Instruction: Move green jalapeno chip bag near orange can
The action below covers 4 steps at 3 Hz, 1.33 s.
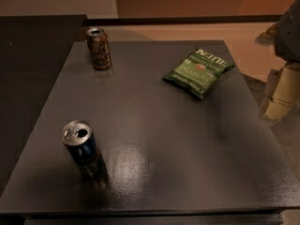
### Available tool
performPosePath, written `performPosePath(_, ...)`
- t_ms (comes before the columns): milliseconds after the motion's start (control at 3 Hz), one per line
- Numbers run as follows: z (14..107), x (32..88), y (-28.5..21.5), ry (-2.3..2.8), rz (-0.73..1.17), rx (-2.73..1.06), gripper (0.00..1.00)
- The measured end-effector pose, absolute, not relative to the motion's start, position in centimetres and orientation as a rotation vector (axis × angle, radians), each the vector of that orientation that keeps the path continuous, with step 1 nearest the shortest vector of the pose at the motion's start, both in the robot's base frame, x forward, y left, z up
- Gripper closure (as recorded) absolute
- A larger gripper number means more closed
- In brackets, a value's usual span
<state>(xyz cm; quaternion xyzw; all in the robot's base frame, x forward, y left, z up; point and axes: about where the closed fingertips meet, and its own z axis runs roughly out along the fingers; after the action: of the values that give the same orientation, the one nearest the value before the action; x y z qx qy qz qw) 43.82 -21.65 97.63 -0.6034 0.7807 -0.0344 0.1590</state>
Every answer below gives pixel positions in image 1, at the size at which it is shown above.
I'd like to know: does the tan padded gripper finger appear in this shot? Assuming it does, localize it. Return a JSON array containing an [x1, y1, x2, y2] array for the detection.
[[261, 62, 300, 121]]

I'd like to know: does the green jalapeno chip bag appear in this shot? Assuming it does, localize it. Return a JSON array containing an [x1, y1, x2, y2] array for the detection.
[[163, 48, 234, 100]]

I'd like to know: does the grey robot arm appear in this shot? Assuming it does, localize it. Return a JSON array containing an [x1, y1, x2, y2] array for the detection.
[[255, 0, 300, 121]]

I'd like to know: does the orange soda can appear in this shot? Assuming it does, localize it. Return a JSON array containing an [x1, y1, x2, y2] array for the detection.
[[86, 27, 112, 70]]

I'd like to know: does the dark blue energy drink can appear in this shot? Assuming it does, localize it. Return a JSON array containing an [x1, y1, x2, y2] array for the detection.
[[61, 120, 105, 179]]

